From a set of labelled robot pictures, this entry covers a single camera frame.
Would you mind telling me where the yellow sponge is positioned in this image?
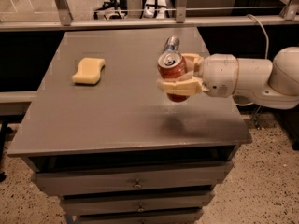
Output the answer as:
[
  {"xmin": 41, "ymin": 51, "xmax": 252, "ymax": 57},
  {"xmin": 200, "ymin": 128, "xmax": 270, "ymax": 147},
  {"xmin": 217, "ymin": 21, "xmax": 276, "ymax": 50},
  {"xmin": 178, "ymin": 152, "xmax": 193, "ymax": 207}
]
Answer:
[{"xmin": 72, "ymin": 58, "xmax": 106, "ymax": 85}]

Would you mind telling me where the bottom grey drawer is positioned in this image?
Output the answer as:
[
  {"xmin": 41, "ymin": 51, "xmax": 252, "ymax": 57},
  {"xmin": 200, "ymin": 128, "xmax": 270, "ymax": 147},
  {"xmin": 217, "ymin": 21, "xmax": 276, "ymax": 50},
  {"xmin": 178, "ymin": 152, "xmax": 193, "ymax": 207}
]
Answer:
[{"xmin": 78, "ymin": 208, "xmax": 203, "ymax": 224}]

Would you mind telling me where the grey drawer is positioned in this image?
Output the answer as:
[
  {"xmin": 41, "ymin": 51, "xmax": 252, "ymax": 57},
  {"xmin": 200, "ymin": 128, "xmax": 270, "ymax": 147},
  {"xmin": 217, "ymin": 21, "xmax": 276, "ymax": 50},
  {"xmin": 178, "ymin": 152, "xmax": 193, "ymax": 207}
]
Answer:
[
  {"xmin": 61, "ymin": 189, "xmax": 214, "ymax": 216},
  {"xmin": 78, "ymin": 208, "xmax": 203, "ymax": 224},
  {"xmin": 33, "ymin": 161, "xmax": 233, "ymax": 196}
]

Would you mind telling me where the red coke can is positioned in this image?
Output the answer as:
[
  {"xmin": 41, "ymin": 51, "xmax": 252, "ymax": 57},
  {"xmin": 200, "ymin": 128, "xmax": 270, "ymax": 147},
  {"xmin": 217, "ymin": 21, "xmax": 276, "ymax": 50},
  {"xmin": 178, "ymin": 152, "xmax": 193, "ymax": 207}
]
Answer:
[{"xmin": 156, "ymin": 49, "xmax": 190, "ymax": 104}]

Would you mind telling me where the middle grey drawer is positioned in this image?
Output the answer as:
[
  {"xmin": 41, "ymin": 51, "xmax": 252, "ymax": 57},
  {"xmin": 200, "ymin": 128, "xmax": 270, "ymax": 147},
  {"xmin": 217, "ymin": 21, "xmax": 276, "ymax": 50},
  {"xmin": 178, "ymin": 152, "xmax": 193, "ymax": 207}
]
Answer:
[{"xmin": 61, "ymin": 189, "xmax": 214, "ymax": 216}]

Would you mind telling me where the black office chair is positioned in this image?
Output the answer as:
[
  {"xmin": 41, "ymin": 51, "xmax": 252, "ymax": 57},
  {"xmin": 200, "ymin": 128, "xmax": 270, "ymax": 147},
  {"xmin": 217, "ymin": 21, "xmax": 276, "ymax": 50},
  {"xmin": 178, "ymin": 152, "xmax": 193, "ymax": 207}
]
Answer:
[{"xmin": 93, "ymin": 0, "xmax": 127, "ymax": 20}]

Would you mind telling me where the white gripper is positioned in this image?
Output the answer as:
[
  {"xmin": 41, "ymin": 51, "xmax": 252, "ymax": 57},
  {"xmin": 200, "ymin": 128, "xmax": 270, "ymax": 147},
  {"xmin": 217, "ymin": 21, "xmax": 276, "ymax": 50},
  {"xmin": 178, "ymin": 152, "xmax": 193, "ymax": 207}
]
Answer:
[{"xmin": 157, "ymin": 53, "xmax": 239, "ymax": 98}]

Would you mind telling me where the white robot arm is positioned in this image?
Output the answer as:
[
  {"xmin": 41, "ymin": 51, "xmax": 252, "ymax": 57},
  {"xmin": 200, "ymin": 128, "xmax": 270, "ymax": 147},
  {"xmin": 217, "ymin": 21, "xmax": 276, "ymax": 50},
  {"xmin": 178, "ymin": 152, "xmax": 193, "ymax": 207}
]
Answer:
[{"xmin": 157, "ymin": 47, "xmax": 299, "ymax": 109}]

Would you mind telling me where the metal window rail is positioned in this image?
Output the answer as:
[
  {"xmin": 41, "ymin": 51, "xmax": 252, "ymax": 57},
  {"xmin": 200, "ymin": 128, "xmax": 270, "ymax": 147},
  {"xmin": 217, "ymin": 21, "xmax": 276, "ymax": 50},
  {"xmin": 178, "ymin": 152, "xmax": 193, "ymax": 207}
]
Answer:
[{"xmin": 0, "ymin": 15, "xmax": 299, "ymax": 32}]

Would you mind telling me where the white cable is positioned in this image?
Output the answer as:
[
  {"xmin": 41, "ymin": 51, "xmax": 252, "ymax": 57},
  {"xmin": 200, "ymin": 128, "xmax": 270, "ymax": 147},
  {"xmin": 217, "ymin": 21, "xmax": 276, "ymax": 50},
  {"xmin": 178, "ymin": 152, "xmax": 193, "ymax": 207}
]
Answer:
[{"xmin": 234, "ymin": 13, "xmax": 270, "ymax": 107}]

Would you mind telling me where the silver blue slim can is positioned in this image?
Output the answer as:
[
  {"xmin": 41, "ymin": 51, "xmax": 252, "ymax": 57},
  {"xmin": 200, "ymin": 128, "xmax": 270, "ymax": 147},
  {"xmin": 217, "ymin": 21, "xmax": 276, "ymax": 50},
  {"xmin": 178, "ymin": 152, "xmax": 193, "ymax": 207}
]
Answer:
[{"xmin": 164, "ymin": 36, "xmax": 180, "ymax": 52}]

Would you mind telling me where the top grey drawer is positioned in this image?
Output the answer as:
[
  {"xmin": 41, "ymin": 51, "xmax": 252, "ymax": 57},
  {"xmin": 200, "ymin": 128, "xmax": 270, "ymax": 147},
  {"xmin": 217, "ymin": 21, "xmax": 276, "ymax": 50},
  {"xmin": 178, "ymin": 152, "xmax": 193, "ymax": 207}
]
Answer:
[{"xmin": 33, "ymin": 161, "xmax": 233, "ymax": 196}]

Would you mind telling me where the grey drawer cabinet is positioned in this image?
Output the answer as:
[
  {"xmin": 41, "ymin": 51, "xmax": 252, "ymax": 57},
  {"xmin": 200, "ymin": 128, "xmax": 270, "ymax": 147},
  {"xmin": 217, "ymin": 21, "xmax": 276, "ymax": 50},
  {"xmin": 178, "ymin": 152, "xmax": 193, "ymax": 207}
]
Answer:
[{"xmin": 6, "ymin": 26, "xmax": 253, "ymax": 224}]

